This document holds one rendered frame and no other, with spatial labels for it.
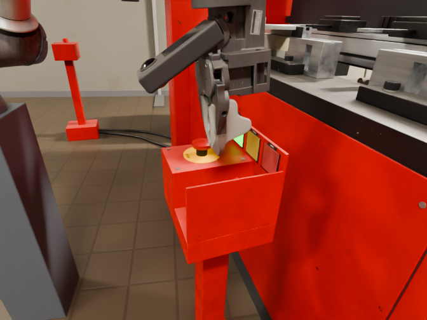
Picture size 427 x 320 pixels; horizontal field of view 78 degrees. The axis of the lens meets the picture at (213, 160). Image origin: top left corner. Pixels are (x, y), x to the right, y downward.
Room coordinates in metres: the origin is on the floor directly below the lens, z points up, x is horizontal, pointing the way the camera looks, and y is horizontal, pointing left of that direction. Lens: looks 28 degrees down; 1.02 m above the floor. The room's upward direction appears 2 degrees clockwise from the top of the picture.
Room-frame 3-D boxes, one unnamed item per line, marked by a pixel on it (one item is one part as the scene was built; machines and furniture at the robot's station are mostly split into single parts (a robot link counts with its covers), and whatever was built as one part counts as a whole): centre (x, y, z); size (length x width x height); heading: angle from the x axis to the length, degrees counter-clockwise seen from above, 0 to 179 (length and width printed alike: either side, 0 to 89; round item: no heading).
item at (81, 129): (2.27, 1.21, 0.41); 0.25 x 0.20 x 0.83; 108
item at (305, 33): (0.99, -0.24, 0.98); 0.20 x 0.03 x 0.03; 18
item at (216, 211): (0.42, 0.00, 0.75); 0.20 x 0.16 x 0.18; 21
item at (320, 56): (0.96, -0.25, 0.92); 0.39 x 0.06 x 0.10; 18
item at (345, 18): (1.07, -0.37, 1.01); 0.26 x 0.12 x 0.05; 108
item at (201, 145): (0.46, 0.02, 0.79); 0.04 x 0.04 x 0.04
